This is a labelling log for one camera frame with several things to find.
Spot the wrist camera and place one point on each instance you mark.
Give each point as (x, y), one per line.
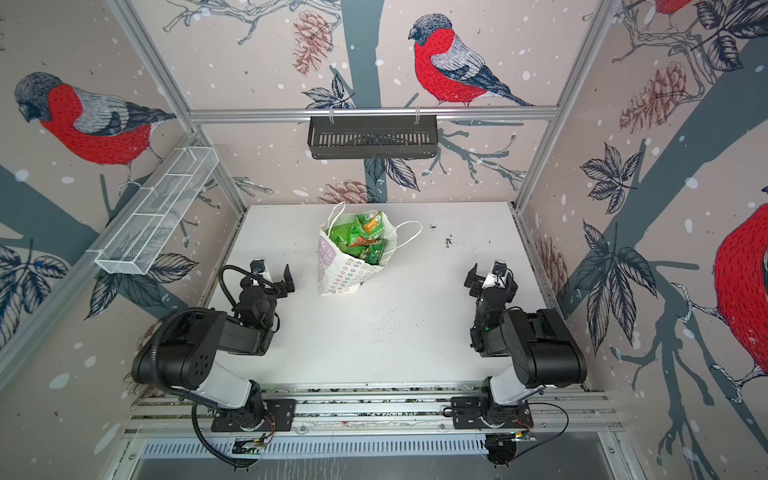
(492, 281)
(259, 269)

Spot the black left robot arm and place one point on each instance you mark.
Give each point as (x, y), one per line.
(180, 357)

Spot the green orange snack packet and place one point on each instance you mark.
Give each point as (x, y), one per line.
(366, 228)

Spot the white mesh wall shelf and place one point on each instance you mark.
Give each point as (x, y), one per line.
(141, 238)

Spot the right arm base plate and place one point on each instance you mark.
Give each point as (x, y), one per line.
(476, 413)

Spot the black hanging wire basket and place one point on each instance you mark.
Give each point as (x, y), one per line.
(373, 137)

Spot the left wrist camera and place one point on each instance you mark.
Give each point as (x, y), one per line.
(259, 269)

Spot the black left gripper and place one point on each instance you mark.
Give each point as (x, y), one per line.
(274, 285)

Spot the aluminium frame crossbar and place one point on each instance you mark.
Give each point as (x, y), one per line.
(492, 113)

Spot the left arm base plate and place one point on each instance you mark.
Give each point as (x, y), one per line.
(271, 415)

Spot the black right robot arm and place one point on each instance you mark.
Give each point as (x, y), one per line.
(542, 351)

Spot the white patterned paper bag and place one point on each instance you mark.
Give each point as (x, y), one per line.
(340, 273)

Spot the aluminium mounting rail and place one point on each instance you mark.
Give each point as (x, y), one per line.
(340, 410)

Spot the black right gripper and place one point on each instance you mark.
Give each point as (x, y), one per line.
(485, 287)

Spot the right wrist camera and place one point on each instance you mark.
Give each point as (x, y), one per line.
(492, 281)

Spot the green snack packet in bag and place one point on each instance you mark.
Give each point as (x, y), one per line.
(344, 237)

